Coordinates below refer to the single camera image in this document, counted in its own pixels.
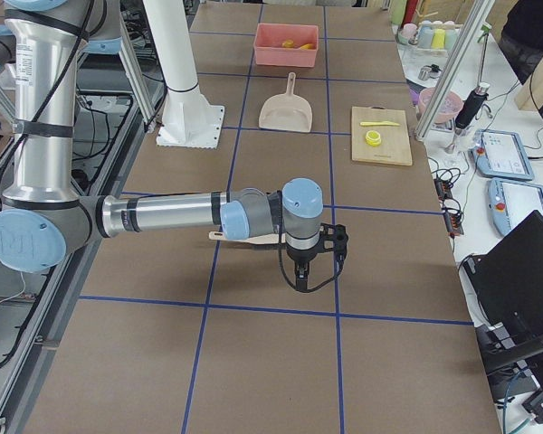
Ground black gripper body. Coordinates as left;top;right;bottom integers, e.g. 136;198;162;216
285;222;348;265

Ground beige hand brush black bristles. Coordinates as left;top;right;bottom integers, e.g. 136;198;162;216
208;231;285;247

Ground beige plastic dustpan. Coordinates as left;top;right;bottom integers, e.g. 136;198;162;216
259;72;313;133

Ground pink plastic bin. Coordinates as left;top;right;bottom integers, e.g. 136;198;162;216
253;23;319;68

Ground yellow toy lemon slice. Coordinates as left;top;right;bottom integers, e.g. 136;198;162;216
365;130;382;146

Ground bamboo cutting board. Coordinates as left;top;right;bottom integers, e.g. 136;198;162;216
351;107;413;166

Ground yellow plastic toy knife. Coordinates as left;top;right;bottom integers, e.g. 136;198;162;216
359;120;401;127

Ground black power strip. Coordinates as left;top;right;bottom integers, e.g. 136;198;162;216
433;177;464;238

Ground grey and purple cloth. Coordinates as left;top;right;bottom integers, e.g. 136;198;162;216
409;88;420;106

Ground pink bowl with clear pieces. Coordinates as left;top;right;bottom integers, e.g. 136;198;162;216
417;88;463;124

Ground blue framed tablet near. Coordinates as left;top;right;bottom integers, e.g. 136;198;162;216
488;178;543;236

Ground blue framed tablet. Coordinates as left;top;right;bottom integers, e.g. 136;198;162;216
488;178;543;236
471;128;534;181

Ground black water bottle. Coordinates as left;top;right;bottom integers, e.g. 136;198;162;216
455;81;491;129

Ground blue framed tablet far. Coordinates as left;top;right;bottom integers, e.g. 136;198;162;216
471;128;534;181

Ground black monitor on stand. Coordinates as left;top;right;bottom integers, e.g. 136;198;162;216
464;211;543;390

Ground small shiny metal gadget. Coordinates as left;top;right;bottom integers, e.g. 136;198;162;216
418;64;442;81

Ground stack of coloured cups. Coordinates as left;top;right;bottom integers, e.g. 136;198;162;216
390;0;463;51

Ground seated person dark sleeve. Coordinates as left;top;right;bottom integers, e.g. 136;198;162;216
499;0;543;83

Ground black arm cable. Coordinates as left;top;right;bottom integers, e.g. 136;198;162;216
276;192;348;294

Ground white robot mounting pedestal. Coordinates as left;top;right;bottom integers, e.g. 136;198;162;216
143;0;224;149

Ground aluminium frame post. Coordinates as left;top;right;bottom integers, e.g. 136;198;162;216
414;0;495;142

